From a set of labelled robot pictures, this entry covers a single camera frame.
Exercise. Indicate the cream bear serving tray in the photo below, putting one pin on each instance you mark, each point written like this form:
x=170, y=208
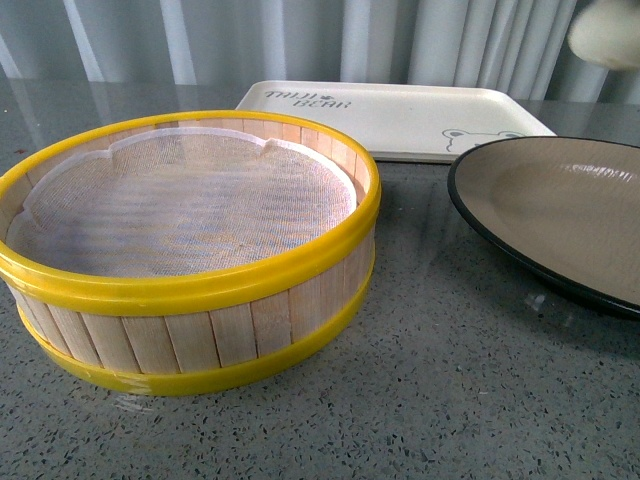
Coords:
x=424, y=124

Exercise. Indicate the white steamed bun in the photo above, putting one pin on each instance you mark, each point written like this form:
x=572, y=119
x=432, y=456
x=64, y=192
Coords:
x=606, y=33

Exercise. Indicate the yellow rimmed bamboo steamer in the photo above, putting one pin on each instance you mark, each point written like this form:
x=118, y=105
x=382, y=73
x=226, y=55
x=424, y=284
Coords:
x=202, y=332

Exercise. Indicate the beige plate black rim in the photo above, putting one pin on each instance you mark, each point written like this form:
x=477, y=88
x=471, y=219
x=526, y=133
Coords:
x=565, y=208

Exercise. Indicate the white mesh steamer liner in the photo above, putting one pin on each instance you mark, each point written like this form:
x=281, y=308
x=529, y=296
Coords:
x=180, y=201

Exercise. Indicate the grey white curtain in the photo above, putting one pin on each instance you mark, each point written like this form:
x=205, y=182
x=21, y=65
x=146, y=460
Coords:
x=516, y=47

